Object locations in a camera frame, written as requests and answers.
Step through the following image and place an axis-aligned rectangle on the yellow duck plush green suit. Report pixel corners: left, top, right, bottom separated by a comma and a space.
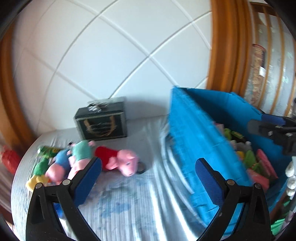
26, 157, 50, 192

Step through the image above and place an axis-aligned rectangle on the white blue bed sheet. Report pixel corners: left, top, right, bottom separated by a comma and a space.
10, 114, 209, 241

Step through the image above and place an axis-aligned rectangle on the wooden door frame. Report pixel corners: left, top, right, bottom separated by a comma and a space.
207, 0, 253, 97

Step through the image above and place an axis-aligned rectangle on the pig plush teal shirt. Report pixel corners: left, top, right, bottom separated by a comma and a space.
67, 140, 96, 180

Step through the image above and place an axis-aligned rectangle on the red bag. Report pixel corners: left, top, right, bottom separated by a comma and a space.
1, 149, 21, 175

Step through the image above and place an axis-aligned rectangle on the green medicine box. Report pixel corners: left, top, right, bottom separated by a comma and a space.
37, 146, 63, 158

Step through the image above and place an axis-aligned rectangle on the blue plastic storage crate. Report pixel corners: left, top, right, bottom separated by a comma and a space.
169, 87, 292, 226

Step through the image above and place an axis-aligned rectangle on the rolled patterned carpet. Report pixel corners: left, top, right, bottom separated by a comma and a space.
244, 44, 266, 105

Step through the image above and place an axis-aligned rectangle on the pig plush red dress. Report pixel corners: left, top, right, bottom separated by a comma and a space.
95, 146, 146, 177

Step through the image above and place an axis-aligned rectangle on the dark green gift box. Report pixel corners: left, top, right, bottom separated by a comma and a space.
74, 97, 127, 141

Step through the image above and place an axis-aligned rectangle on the pig plush blue shirt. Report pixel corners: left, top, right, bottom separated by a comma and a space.
45, 149, 71, 185

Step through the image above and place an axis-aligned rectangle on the metal clasp on box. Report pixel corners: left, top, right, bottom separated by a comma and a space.
87, 99, 110, 113

